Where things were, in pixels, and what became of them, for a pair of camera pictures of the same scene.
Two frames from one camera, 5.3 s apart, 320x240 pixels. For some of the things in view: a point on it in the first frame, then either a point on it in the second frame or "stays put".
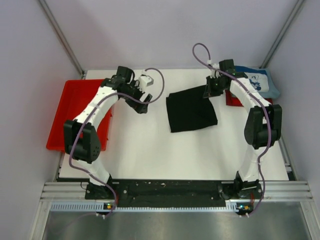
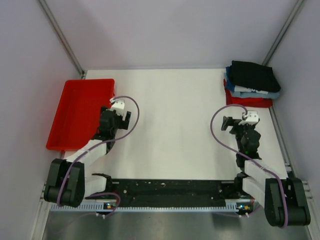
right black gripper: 209,91 -> 228,121
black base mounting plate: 174,193 stays put
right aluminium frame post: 282,33 stays put
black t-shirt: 188,109 -> 253,75
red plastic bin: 76,95 stays put
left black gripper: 140,107 -> 123,124
